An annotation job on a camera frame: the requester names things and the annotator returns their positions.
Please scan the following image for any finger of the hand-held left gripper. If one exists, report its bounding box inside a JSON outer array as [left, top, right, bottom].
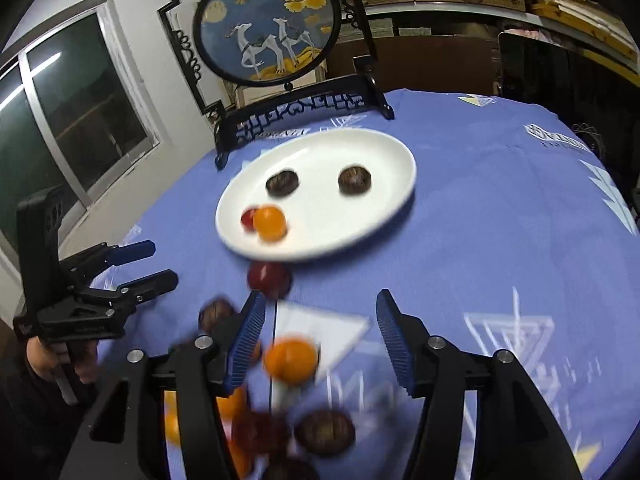
[[90, 269, 179, 311], [57, 240, 157, 286]]

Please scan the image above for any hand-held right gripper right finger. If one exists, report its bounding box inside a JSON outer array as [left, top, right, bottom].
[[375, 288, 586, 480]]

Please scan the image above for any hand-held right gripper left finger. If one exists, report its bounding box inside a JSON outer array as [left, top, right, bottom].
[[72, 290, 267, 480]]

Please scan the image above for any dark brown wrinkled fruit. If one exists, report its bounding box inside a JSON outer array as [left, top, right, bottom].
[[338, 165, 372, 195], [293, 408, 357, 457], [265, 170, 301, 197], [198, 297, 238, 333], [261, 459, 321, 480]]

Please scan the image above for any small orange tangerine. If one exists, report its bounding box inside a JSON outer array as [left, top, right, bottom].
[[215, 382, 249, 421], [252, 205, 288, 241], [262, 337, 321, 386], [164, 390, 182, 446], [229, 435, 253, 480]]

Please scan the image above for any white oval plate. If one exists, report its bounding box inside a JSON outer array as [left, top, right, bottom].
[[215, 127, 418, 263]]

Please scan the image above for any person's left hand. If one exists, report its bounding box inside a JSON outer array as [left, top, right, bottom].
[[25, 335, 98, 386]]

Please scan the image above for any blue printed tablecloth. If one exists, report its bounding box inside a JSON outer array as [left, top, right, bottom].
[[57, 87, 640, 480]]

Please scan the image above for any aluminium sliding window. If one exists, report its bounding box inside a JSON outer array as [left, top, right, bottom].
[[0, 0, 163, 281]]

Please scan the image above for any round deer painting table screen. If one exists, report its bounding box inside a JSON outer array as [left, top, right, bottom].
[[157, 0, 396, 171]]

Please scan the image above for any brown wooden board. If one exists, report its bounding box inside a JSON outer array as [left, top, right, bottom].
[[327, 35, 501, 96]]

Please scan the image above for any black glossy panel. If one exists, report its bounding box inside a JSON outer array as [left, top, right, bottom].
[[497, 30, 640, 131]]

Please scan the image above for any white metal shelf unit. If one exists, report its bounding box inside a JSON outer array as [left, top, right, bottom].
[[340, 0, 640, 91]]

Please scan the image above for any stack of pale flat boxes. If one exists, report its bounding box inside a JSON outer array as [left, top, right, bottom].
[[530, 0, 640, 68]]

